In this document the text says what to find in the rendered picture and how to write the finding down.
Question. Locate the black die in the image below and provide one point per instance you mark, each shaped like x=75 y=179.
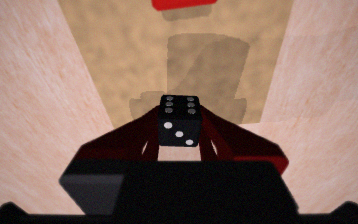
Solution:
x=179 y=121

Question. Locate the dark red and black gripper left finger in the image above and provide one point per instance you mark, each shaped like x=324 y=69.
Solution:
x=126 y=142

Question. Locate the red die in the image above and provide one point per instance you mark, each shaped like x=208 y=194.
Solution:
x=160 y=5

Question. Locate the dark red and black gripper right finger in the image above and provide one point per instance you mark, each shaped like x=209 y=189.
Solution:
x=233 y=142

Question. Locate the tan flat mat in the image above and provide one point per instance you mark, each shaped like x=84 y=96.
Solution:
x=223 y=53

